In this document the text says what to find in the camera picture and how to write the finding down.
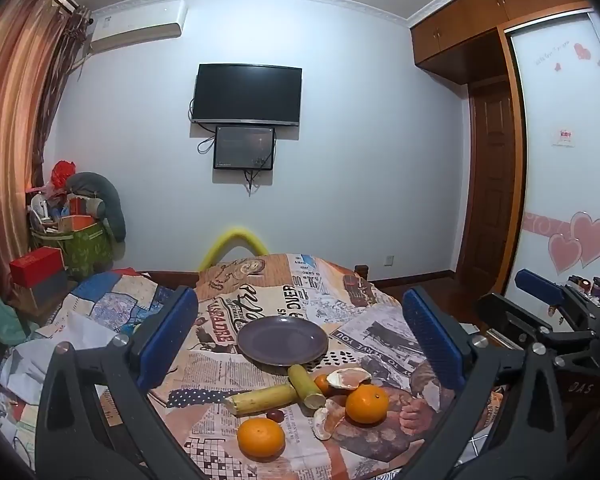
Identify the blue patchwork quilt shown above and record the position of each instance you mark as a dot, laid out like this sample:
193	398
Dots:
110	295

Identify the white air conditioner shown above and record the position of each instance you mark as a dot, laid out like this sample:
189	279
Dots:
137	22

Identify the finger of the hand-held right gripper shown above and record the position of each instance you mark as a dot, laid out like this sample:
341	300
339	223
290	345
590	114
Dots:
537	285
510	320

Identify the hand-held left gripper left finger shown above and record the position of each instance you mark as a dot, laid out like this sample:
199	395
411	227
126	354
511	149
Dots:
165	340

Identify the white wall socket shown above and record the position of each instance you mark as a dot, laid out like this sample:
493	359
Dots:
389	260

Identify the yellow foam arch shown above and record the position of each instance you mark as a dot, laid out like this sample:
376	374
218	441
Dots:
235	235

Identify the newspaper-print blanket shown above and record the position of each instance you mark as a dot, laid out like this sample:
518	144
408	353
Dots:
290	300

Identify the small dark grape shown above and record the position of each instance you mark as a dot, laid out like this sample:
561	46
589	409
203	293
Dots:
279	415

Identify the grey box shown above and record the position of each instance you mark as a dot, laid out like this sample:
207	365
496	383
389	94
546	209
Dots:
47	292

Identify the red plastic bag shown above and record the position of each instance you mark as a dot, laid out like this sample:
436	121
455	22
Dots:
62	172

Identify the orange peel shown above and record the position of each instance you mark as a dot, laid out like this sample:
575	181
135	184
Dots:
349	377
328	422

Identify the red box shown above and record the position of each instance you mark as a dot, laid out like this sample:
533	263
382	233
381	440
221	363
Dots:
35	265

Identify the brown sheer curtain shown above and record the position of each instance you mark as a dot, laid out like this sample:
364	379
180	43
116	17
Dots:
62	75

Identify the white crumpled cloth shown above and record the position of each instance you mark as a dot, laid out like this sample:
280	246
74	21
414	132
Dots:
40	355

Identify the black wall television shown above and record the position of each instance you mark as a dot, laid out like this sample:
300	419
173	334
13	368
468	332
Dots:
246	92

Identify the long sugarcane piece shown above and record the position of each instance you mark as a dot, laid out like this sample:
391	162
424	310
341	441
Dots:
257	399

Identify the green storage box with clutter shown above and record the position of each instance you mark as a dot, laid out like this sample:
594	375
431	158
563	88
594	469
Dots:
87	252

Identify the wooden overhead cabinet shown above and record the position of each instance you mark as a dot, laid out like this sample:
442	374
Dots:
460	20

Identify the short sugarcane piece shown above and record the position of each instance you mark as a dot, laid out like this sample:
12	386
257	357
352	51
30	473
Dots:
306	385

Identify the orange striped curtain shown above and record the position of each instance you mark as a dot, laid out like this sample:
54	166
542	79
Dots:
10	110

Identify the white heart-print wardrobe door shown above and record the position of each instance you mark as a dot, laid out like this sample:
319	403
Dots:
555	200

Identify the purple plate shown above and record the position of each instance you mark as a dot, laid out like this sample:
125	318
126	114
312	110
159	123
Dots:
282	341

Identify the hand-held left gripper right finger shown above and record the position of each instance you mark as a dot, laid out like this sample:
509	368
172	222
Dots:
432	345

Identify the red and white sticker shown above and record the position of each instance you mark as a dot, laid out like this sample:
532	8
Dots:
563	136

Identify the brown wooden door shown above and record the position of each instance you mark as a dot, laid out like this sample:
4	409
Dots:
490	185

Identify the small orange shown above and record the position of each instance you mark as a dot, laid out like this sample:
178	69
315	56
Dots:
321	385

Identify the wooden bed post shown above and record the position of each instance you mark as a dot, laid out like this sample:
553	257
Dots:
361	271

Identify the small black wall monitor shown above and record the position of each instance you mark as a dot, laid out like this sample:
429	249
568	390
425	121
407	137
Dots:
244	147

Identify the large orange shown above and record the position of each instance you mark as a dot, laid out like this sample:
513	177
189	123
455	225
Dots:
366	404
261	437

